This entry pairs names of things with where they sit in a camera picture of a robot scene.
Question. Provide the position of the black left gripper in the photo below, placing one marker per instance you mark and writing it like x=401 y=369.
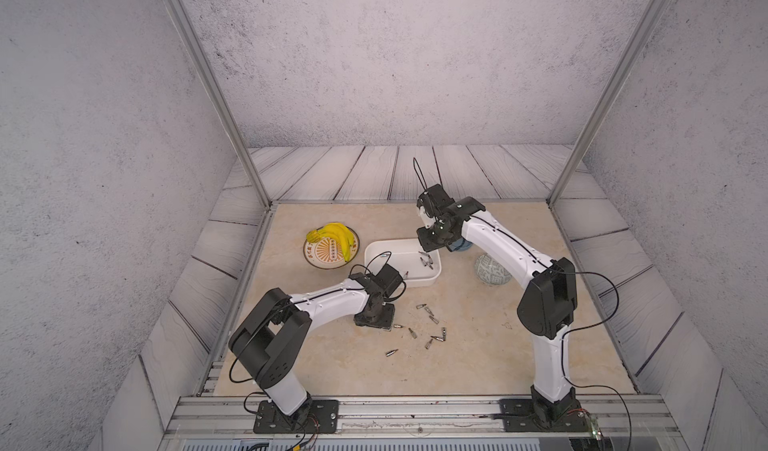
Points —
x=387 y=323

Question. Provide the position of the right aluminium frame post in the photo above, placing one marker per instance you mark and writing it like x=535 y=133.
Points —
x=637 y=41

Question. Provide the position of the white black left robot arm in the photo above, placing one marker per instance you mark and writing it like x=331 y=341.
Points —
x=270 y=338

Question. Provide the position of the aluminium frame post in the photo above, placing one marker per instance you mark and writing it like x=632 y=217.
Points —
x=185 y=28
x=637 y=41

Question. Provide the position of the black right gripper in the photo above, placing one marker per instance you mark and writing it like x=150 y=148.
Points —
x=426 y=245

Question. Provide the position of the blue bowl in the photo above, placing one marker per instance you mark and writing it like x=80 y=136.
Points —
x=460 y=245

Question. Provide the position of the patterned round plate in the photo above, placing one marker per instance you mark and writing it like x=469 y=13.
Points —
x=331 y=248

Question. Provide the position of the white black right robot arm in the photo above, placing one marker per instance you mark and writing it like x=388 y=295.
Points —
x=549 y=299

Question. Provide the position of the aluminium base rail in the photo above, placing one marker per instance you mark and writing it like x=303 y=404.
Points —
x=604 y=422

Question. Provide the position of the left aluminium frame post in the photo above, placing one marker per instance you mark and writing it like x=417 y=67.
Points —
x=185 y=28

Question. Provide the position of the yellow banana bunch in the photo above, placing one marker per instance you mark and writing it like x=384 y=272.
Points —
x=332 y=238

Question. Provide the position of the chrome bit upper pair lower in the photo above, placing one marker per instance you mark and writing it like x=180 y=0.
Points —
x=431 y=315

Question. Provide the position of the patterned ceramic jar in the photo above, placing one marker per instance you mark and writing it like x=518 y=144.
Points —
x=490 y=271

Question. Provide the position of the white rectangular storage box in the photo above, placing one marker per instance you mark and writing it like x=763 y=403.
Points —
x=403 y=255

